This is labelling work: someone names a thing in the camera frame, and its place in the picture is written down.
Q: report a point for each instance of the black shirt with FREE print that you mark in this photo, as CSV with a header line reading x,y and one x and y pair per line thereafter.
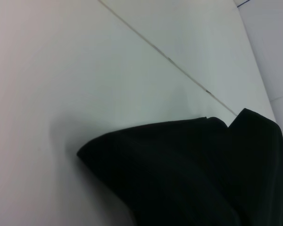
x,y
191,174

